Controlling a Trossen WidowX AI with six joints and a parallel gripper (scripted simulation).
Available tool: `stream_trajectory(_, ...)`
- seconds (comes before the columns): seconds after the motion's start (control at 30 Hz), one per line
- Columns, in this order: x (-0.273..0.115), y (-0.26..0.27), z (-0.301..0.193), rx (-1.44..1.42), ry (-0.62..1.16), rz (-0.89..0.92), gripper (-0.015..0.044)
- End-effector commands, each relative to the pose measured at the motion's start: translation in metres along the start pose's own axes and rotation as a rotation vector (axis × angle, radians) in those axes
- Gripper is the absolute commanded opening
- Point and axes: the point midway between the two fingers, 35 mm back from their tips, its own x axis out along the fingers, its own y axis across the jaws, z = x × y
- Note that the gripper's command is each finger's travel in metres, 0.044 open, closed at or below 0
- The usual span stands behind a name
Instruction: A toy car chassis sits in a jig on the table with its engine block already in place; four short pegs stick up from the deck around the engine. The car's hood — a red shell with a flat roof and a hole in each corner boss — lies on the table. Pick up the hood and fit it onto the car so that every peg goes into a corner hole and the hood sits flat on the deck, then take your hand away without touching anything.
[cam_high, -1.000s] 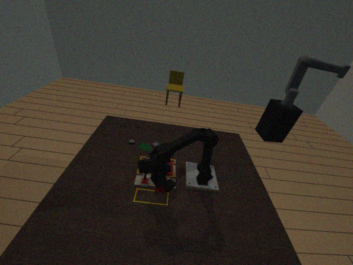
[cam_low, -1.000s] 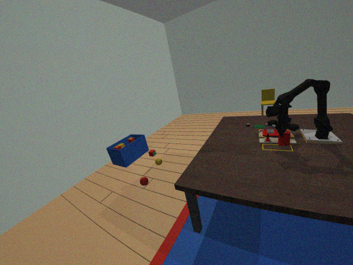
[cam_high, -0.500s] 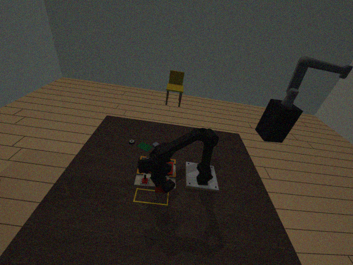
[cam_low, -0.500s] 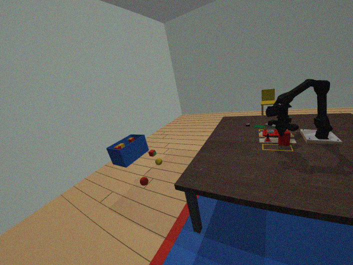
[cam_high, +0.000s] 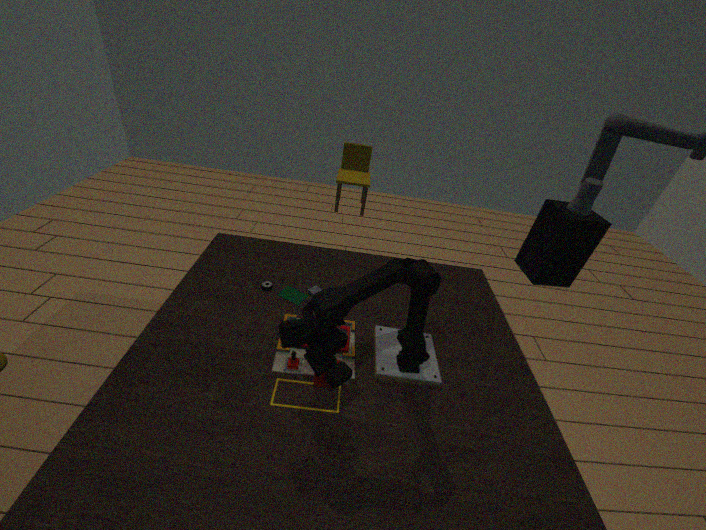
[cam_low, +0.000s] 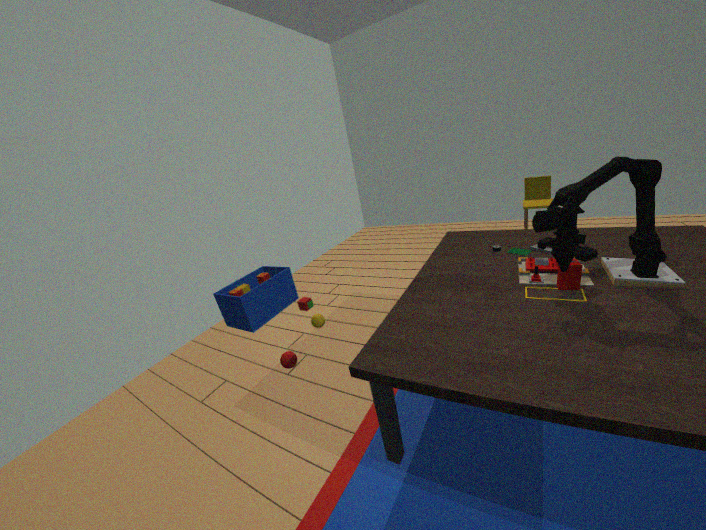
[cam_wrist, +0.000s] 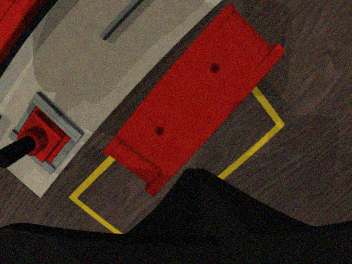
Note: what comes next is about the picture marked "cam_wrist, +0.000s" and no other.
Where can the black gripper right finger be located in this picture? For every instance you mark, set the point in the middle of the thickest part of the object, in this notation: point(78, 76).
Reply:
point(251, 232)

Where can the yellow rectangular outline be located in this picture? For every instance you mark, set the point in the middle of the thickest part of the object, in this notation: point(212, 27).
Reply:
point(244, 156)

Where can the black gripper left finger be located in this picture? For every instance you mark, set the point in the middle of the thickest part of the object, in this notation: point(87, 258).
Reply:
point(171, 234)

